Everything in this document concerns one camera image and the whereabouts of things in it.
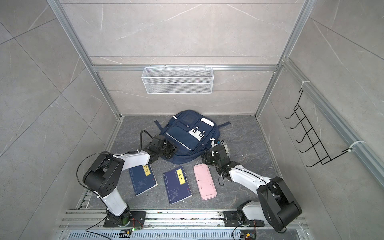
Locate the navy blue student backpack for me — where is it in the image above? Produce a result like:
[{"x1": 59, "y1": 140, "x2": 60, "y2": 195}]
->
[{"x1": 154, "y1": 110, "x2": 231, "y2": 165}]

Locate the purple book yellow label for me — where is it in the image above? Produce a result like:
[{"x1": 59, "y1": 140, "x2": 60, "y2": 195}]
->
[{"x1": 163, "y1": 166, "x2": 192, "y2": 205}]

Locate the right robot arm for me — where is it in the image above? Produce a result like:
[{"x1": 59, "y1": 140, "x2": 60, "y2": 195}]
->
[{"x1": 202, "y1": 145, "x2": 302, "y2": 234}]

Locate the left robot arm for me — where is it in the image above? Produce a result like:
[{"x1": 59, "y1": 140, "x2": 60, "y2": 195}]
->
[{"x1": 78, "y1": 130, "x2": 178, "y2": 227}]

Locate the small clear plastic object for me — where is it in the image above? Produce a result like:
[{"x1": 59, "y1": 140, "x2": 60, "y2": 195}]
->
[{"x1": 222, "y1": 141, "x2": 229, "y2": 154}]

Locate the blue book yellow label left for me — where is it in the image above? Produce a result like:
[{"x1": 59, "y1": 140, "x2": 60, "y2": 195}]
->
[{"x1": 129, "y1": 165, "x2": 158, "y2": 196}]

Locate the pink pencil case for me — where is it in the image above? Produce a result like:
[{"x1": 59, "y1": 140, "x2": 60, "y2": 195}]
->
[{"x1": 194, "y1": 164, "x2": 217, "y2": 201}]

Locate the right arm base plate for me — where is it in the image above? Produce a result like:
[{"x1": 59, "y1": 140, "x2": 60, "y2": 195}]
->
[{"x1": 220, "y1": 211, "x2": 266, "y2": 227}]

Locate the white wire mesh basket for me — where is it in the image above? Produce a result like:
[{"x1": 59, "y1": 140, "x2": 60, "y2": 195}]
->
[{"x1": 142, "y1": 67, "x2": 214, "y2": 95}]

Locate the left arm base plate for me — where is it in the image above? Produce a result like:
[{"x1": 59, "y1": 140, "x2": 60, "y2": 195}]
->
[{"x1": 104, "y1": 211, "x2": 147, "y2": 228}]

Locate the black wire hook rack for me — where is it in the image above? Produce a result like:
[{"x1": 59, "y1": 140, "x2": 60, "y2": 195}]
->
[{"x1": 284, "y1": 89, "x2": 353, "y2": 168}]

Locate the aluminium front rail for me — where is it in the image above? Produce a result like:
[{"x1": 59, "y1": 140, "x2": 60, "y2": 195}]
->
[{"x1": 58, "y1": 209, "x2": 313, "y2": 240}]

